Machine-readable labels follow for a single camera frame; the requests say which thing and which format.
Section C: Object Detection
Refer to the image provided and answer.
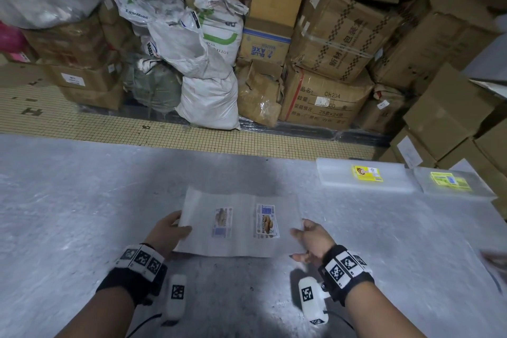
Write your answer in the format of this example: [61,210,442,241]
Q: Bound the person's right hand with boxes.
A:
[289,219,336,265]

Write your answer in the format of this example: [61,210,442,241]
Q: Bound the person's left hand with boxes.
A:
[143,211,194,260]

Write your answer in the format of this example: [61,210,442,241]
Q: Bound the stack of clear bags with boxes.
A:
[173,186,308,259]

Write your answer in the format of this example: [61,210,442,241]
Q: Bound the bag pack with green label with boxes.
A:
[413,167,499,202]

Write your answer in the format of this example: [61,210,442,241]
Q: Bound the person's right forearm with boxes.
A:
[344,280,427,338]

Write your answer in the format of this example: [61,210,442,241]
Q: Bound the grey table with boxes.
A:
[0,134,507,338]

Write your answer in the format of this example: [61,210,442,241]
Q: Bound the plain white sack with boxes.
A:
[175,72,241,130]

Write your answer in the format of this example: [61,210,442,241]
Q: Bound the cardboard box with red print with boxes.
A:
[279,66,375,132]

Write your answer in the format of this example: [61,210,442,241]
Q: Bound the grey-green sack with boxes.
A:
[123,54,183,112]

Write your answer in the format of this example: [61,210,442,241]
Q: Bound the small labelled brown box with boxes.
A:
[356,84,406,135]

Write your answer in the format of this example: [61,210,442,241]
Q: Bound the low cardboard box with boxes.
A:
[59,84,126,111]

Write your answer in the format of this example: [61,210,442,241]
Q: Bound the torn brown cardboard box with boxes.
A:
[236,58,285,128]

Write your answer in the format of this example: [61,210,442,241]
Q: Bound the cardboard box with white label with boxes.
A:
[47,62,121,92]

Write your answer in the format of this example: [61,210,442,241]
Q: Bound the cardboard boxes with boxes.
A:
[380,63,507,220]

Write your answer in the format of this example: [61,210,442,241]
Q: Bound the crumpled white sack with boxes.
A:
[140,13,234,80]

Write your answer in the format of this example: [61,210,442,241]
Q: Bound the cardboard box with blue stripe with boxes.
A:
[239,16,293,66]

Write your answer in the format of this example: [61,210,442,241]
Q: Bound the cardboard box with checker pattern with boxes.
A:
[289,0,403,84]

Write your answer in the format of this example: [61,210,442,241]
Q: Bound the dark cardboard box red marks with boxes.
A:
[23,15,119,69]

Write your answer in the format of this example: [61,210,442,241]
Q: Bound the white sack with green print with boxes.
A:
[192,0,249,59]

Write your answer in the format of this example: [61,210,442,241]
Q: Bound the white sack with blue print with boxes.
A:
[114,0,187,25]

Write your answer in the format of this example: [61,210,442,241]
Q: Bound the small cardboard box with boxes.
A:
[4,48,40,64]

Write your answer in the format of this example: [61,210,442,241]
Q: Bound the white cardboard sheet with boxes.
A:
[469,78,507,99]

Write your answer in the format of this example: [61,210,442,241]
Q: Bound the large brown cardboard box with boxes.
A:
[370,0,502,93]

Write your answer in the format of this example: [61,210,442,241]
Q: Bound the plain yellowish cardboard box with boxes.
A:
[249,0,305,27]

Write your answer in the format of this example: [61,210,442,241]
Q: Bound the pink plastic bag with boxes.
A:
[0,21,31,55]

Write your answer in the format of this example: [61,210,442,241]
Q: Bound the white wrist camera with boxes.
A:
[163,274,187,326]
[298,277,330,326]

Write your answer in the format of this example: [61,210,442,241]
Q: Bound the black camera cable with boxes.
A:
[326,311,355,331]
[125,313,163,338]

